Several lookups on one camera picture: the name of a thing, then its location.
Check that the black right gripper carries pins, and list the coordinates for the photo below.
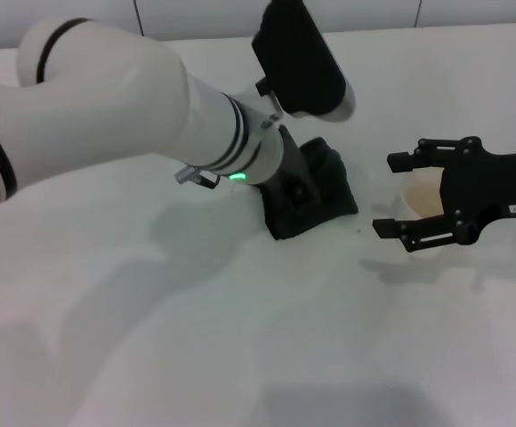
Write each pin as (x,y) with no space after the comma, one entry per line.
(494,187)

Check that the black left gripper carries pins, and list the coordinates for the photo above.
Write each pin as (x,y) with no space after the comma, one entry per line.
(291,164)

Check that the white paper cup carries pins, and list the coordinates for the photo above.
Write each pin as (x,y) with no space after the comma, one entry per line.
(422,195)

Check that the dark blue rag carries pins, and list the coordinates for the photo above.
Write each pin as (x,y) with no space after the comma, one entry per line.
(333,195)

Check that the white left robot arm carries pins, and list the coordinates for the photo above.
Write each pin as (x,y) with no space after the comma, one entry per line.
(107,102)

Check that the left wrist camera housing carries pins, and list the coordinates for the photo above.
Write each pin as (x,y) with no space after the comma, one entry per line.
(302,58)

